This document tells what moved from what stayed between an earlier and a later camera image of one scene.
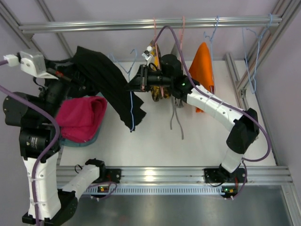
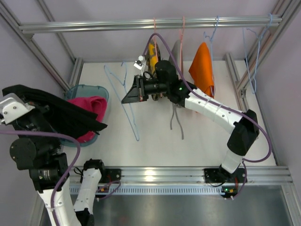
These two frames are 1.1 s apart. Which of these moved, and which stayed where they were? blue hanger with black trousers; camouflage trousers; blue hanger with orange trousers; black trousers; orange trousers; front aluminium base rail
Moved: blue hanger with black trousers; black trousers
Stayed: orange trousers; front aluminium base rail; blue hanger with orange trousers; camouflage trousers
